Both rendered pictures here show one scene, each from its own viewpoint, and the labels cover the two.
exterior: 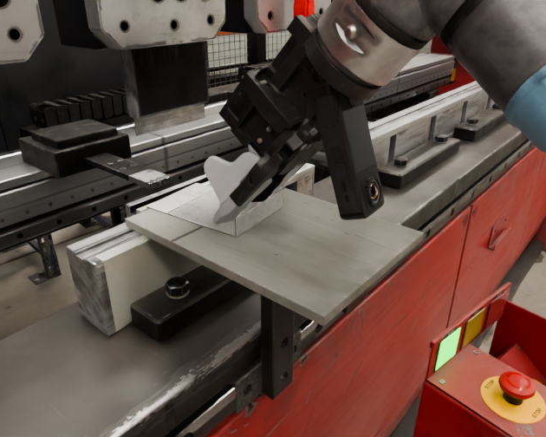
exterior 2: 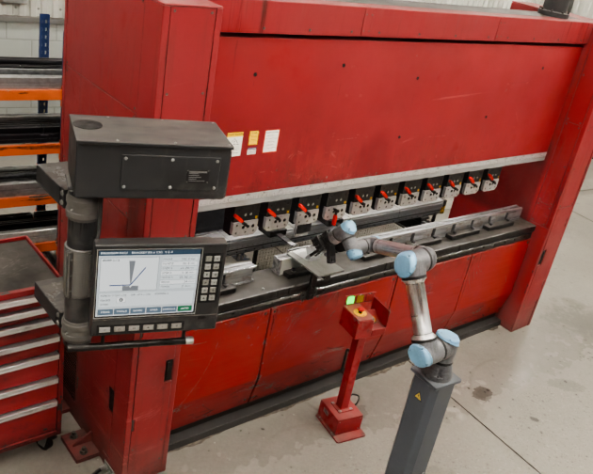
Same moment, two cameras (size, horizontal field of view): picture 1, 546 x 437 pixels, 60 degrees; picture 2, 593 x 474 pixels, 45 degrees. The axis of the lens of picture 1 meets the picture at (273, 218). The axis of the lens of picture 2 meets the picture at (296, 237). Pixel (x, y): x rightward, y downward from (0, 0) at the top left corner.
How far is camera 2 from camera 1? 3.28 m
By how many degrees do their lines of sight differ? 6
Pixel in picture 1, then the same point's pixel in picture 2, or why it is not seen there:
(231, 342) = (302, 283)
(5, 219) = (253, 244)
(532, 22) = (347, 244)
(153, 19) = (303, 220)
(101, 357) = (277, 278)
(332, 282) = (322, 273)
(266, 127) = (318, 244)
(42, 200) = (261, 241)
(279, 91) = (321, 239)
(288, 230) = (318, 262)
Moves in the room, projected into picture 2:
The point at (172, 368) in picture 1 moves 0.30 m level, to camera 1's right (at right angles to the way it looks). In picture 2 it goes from (290, 283) to (345, 297)
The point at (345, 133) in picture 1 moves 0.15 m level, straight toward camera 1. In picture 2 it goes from (329, 249) to (320, 260)
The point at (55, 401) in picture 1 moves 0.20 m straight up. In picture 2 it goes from (269, 282) to (276, 248)
